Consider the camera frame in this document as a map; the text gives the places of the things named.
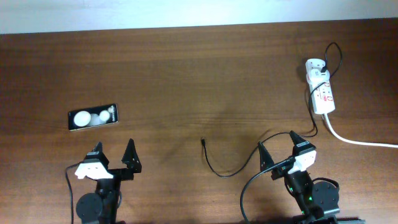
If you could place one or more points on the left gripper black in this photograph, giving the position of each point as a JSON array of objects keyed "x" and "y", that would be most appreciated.
[{"x": 132, "y": 163}]

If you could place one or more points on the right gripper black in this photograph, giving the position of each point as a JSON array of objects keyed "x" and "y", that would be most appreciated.
[{"x": 267, "y": 160}]

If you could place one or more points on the black Galaxy flip smartphone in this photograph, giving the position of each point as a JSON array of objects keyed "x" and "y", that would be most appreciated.
[{"x": 92, "y": 117}]

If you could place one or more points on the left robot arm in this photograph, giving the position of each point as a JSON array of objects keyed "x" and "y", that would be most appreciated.
[{"x": 102, "y": 205}]

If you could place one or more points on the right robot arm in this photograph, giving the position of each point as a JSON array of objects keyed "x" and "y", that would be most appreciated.
[{"x": 317, "y": 198}]

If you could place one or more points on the white USB charger plug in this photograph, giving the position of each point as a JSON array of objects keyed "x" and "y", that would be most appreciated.
[{"x": 315, "y": 76}]

